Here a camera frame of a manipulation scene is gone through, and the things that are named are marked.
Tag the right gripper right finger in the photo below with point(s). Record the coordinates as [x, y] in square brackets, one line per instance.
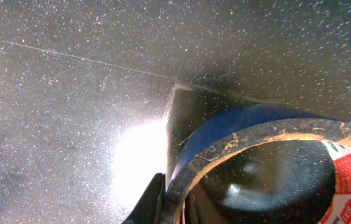
[202, 208]

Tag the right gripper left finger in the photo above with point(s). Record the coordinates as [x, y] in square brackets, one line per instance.
[149, 205]

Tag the roll of blue tape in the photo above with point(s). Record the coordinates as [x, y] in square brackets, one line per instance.
[256, 130]

